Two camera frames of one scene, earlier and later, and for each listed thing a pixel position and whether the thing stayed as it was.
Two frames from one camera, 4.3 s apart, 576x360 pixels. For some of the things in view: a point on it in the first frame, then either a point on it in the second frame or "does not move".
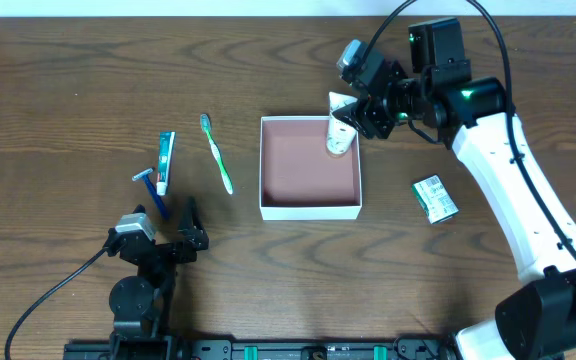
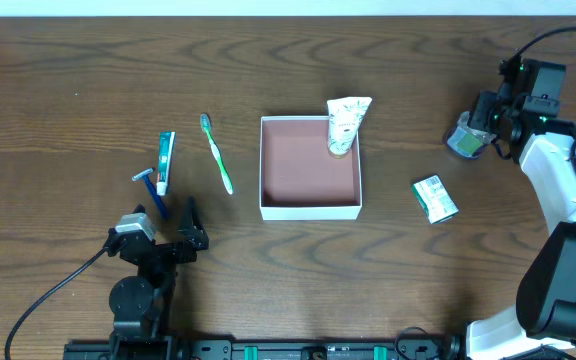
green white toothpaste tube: [166, 145] does not move
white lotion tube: [339, 134] does not move
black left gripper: [166, 251] does not move
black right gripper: [375, 110] to [484, 112]
